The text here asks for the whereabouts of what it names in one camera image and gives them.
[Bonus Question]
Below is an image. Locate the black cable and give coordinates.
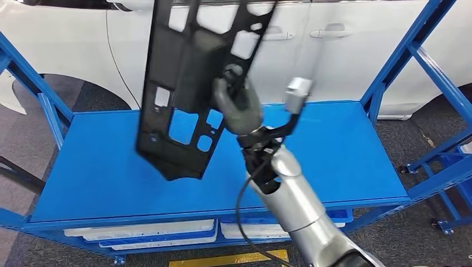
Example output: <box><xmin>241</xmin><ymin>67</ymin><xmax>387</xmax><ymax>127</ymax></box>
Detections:
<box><xmin>235</xmin><ymin>156</ymin><xmax>296</xmax><ymax>267</ymax></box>

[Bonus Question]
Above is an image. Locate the blue metal shelf rack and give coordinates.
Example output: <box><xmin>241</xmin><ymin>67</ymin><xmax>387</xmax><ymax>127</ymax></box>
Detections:
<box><xmin>0</xmin><ymin>0</ymin><xmax>472</xmax><ymax>265</ymax></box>

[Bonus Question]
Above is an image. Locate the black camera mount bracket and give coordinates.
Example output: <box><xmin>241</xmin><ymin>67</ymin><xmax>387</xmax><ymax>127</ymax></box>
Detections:
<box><xmin>238</xmin><ymin>112</ymin><xmax>301</xmax><ymax>148</ymax></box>

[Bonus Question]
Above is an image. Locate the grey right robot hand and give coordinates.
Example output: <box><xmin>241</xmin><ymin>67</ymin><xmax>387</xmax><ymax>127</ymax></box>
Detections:
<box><xmin>212</xmin><ymin>64</ymin><xmax>264</xmax><ymax>137</ymax></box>

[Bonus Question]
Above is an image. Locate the clear white plastic bin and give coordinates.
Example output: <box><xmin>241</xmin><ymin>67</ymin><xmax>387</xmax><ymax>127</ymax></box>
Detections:
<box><xmin>63</xmin><ymin>219</ymin><xmax>215</xmax><ymax>242</ymax></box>

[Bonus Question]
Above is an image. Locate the blue wheeled metal rack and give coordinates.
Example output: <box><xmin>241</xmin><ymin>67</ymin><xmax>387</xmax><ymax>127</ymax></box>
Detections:
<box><xmin>400</xmin><ymin>141</ymin><xmax>472</xmax><ymax>235</ymax></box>

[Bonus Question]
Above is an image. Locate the black metal bar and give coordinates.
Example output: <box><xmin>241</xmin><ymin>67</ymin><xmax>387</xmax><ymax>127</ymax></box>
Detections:
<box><xmin>0</xmin><ymin>156</ymin><xmax>47</xmax><ymax>196</ymax></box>

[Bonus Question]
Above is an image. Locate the black plastic mounting plate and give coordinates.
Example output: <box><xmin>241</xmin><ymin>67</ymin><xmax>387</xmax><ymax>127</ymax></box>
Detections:
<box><xmin>135</xmin><ymin>0</ymin><xmax>278</xmax><ymax>182</ymax></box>

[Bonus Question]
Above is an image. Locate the white car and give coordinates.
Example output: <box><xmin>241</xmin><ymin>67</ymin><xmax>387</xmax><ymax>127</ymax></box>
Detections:
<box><xmin>0</xmin><ymin>0</ymin><xmax>472</xmax><ymax>121</ymax></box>

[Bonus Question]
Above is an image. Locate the blue plastic bin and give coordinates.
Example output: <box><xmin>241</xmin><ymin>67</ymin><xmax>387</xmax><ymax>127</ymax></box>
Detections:
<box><xmin>220</xmin><ymin>209</ymin><xmax>354</xmax><ymax>225</ymax></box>
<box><xmin>99</xmin><ymin>222</ymin><xmax>218</xmax><ymax>248</ymax></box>

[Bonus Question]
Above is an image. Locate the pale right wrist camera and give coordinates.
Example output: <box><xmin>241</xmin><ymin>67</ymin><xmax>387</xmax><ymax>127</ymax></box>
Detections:
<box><xmin>284</xmin><ymin>76</ymin><xmax>313</xmax><ymax>115</ymax></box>

